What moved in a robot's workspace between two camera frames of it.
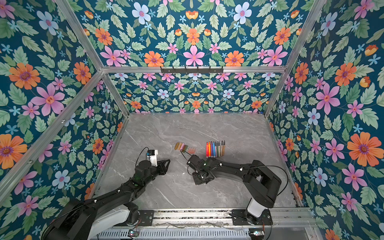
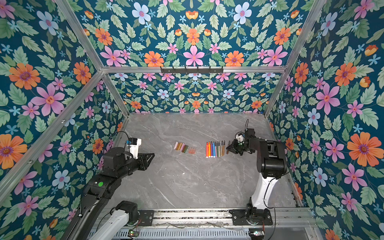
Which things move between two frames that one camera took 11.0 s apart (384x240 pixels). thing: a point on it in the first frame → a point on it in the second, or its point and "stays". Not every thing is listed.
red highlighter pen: [207, 150] stays
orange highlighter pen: [209, 150] stays
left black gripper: [161, 167] → [143, 158]
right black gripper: [196, 181] → [234, 147]
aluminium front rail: [289, 217] stays
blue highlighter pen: [214, 149] stays
